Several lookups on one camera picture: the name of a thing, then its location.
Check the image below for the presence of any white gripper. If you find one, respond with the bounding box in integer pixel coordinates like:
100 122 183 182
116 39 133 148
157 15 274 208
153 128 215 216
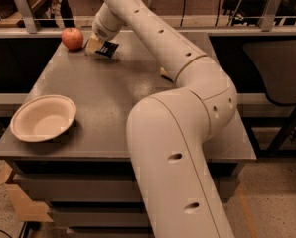
85 16 120 55

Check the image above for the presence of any dark blue rxbar wrapper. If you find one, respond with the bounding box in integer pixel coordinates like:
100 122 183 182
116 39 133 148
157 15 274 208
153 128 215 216
95 41 118 59

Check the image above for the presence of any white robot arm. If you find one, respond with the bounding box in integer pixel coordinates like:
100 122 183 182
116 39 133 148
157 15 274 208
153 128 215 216
92 0 237 238

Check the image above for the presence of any red apple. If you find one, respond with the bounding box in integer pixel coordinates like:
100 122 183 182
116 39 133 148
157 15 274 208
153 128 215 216
62 28 83 51

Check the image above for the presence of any yellow sponge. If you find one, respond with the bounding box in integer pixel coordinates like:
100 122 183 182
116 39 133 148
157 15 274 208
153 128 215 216
160 67 172 81

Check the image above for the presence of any white paper bowl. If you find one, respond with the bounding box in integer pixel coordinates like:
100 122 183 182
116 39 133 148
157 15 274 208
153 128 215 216
10 95 76 142

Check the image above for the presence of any cardboard piece on floor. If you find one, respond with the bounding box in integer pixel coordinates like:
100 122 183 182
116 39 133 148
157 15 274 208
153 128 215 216
0 164 53 222

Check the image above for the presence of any metal glass barrier rail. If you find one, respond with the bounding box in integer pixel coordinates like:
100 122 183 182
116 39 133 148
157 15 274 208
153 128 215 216
0 0 296 38

